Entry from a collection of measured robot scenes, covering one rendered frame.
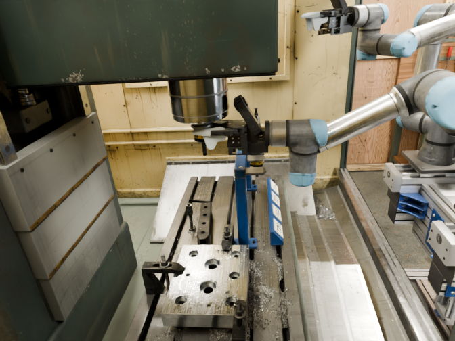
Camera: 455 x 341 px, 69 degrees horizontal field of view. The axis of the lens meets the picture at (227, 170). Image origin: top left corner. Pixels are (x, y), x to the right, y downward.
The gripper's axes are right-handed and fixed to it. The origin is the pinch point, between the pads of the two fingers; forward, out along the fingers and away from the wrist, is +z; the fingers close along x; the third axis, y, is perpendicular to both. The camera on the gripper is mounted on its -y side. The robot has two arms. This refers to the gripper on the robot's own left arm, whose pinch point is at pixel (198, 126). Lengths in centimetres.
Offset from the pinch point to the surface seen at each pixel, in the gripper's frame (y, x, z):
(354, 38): -14, 100, -67
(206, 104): -8.3, -7.4, -3.9
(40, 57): -21.2, -12.5, 32.8
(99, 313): 71, -4, 42
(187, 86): -12.8, -7.9, 0.3
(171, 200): 69, 75, 34
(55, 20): -28.7, -12.5, 26.9
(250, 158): 20.1, 23.8, -13.9
